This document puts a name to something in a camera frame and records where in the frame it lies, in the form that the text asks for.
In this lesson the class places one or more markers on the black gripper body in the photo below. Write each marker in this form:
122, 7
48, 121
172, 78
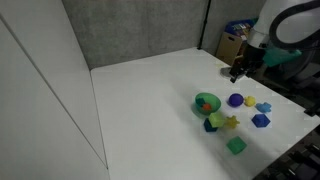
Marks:
252, 59

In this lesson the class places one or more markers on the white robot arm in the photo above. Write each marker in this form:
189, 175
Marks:
287, 25

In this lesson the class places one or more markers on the green bowl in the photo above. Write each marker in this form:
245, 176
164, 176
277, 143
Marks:
212, 99

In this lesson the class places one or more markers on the dark blue block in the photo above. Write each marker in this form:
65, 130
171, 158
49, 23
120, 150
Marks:
208, 127

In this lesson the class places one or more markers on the cardboard box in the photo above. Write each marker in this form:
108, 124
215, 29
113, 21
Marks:
231, 47

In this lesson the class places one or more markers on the colourful toy box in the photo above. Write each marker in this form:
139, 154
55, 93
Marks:
240, 27

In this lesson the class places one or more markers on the yellow bear toy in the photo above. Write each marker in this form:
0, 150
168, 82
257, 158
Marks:
249, 101

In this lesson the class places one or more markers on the purple ridged ball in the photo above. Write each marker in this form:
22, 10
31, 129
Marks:
235, 100

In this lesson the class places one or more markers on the blue bear toy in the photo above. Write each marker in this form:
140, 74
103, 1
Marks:
263, 107

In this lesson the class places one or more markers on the black tripod stand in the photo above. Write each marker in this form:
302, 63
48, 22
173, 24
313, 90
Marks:
199, 46

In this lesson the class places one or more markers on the orange toy piece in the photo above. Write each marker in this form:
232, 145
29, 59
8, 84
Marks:
206, 107

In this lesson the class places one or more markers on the yellow spiky toy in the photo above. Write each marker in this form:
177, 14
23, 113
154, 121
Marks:
232, 122

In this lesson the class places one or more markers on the teal toy piece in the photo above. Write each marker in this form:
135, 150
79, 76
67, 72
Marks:
200, 102

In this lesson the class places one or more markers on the light green cube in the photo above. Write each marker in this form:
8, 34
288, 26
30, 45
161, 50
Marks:
216, 119

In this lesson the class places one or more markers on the dark green cube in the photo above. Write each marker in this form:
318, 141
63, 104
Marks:
236, 145

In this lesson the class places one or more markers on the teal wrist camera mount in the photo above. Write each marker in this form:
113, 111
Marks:
276, 56

